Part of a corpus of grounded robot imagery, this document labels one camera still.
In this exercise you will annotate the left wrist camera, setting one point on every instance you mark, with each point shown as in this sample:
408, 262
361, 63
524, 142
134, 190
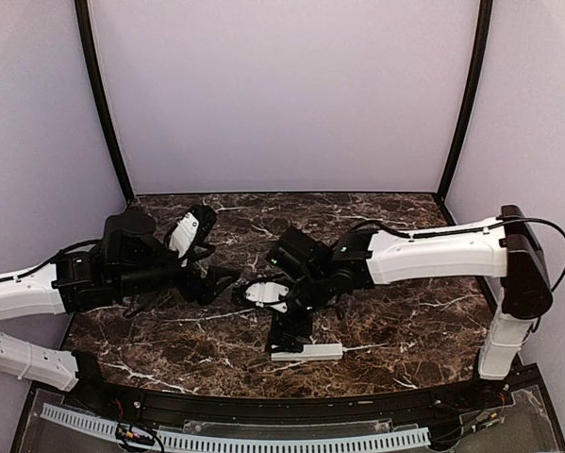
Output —
192, 228

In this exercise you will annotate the right black frame post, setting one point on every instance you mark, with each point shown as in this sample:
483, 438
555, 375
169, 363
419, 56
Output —
481, 34

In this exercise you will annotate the white remote control body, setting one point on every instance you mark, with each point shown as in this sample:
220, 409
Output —
312, 352

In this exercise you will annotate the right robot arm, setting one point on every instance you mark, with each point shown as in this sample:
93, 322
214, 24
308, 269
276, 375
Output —
371, 254

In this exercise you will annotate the white slotted cable duct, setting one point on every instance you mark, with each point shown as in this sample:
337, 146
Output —
198, 436

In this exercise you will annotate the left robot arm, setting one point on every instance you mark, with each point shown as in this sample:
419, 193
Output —
128, 260

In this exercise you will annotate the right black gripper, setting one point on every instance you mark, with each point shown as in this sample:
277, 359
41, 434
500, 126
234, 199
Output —
288, 343

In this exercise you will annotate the left black frame post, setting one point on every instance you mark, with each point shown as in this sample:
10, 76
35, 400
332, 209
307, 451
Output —
85, 32

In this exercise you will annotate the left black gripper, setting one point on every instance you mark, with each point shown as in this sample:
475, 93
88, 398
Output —
207, 292

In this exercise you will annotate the black front rail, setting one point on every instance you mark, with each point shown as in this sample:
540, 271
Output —
435, 405

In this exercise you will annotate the black frame post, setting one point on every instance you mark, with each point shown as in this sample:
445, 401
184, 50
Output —
481, 34
85, 32

